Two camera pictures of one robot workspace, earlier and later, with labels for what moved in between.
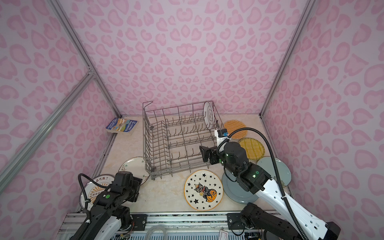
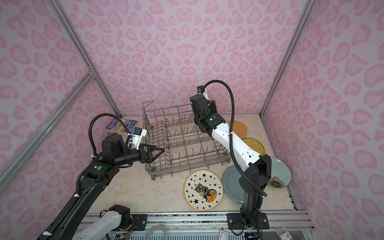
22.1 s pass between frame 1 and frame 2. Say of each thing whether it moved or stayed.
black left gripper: moved
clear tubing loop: stayed
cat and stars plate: stayed
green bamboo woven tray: stayed
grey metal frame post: stayed
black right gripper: moved
